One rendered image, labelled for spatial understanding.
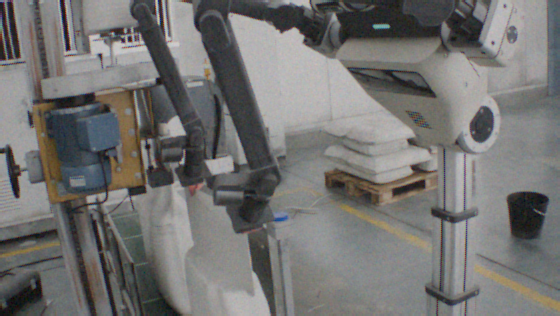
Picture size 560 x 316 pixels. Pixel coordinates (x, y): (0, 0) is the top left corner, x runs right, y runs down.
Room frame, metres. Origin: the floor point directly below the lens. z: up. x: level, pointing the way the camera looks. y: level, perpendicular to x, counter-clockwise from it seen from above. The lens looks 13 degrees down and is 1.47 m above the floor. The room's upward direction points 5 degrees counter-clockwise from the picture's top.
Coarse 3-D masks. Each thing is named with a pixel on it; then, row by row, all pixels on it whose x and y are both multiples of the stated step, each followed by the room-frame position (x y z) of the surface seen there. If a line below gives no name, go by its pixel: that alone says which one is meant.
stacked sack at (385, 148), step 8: (344, 144) 4.50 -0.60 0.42; (352, 144) 4.36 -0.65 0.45; (360, 144) 4.23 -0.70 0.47; (384, 144) 4.17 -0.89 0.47; (392, 144) 4.19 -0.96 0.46; (400, 144) 4.20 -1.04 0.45; (408, 144) 4.23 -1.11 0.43; (368, 152) 4.11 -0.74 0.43; (376, 152) 4.10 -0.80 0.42; (384, 152) 4.14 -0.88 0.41; (392, 152) 4.18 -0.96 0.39
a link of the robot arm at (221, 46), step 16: (208, 16) 0.83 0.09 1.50; (208, 32) 0.84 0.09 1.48; (224, 32) 0.85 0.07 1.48; (208, 48) 0.86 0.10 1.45; (224, 48) 0.86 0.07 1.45; (224, 64) 0.91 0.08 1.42; (240, 64) 0.92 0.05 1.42; (224, 80) 0.93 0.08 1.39; (240, 80) 0.93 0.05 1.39; (224, 96) 0.95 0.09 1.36; (240, 96) 0.95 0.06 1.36; (240, 112) 0.96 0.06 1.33; (256, 112) 0.97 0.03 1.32; (240, 128) 0.98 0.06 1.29; (256, 128) 0.99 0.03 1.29; (256, 144) 1.00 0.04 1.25; (256, 160) 1.01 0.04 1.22; (272, 160) 1.02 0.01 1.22; (256, 176) 1.03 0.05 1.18
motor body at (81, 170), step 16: (64, 112) 1.33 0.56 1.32; (80, 112) 1.35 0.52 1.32; (96, 112) 1.40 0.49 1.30; (64, 128) 1.34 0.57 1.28; (64, 144) 1.34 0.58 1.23; (64, 160) 1.35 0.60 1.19; (80, 160) 1.34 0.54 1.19; (96, 160) 1.37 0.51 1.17; (64, 176) 1.35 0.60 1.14; (80, 176) 1.33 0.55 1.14; (96, 176) 1.35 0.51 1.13; (80, 192) 1.34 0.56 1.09
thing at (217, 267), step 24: (192, 216) 1.59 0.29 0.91; (216, 216) 1.33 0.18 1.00; (192, 240) 1.61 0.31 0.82; (216, 240) 1.35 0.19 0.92; (240, 240) 1.23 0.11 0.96; (192, 264) 1.43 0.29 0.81; (216, 264) 1.38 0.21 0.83; (240, 264) 1.24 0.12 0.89; (192, 288) 1.43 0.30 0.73; (216, 288) 1.27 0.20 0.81; (240, 288) 1.24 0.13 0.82; (192, 312) 1.45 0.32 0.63; (216, 312) 1.25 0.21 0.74; (240, 312) 1.22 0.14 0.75; (264, 312) 1.26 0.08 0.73
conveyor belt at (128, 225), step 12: (120, 216) 3.20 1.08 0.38; (132, 216) 3.18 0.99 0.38; (120, 228) 2.96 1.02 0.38; (132, 228) 2.95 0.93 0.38; (132, 240) 2.75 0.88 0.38; (132, 252) 2.57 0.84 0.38; (144, 252) 2.56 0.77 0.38; (144, 264) 2.40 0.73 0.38; (144, 276) 2.26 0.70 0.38; (144, 288) 2.13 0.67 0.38; (156, 288) 2.12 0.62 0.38; (144, 300) 2.01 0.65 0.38; (156, 300) 2.01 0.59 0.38; (156, 312) 1.90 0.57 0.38; (168, 312) 1.89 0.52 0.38
